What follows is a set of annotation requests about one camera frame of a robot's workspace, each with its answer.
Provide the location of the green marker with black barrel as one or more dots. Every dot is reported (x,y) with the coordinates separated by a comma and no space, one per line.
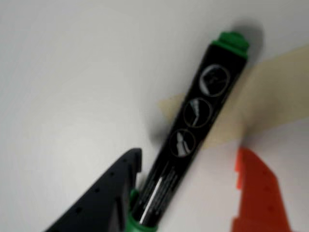
(193,120)

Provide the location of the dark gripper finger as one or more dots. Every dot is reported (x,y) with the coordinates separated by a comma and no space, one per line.
(101,200)

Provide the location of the beige masking tape strip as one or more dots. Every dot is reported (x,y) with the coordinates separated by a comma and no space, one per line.
(265,96)

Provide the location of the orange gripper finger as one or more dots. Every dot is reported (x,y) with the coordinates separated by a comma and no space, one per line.
(260,200)

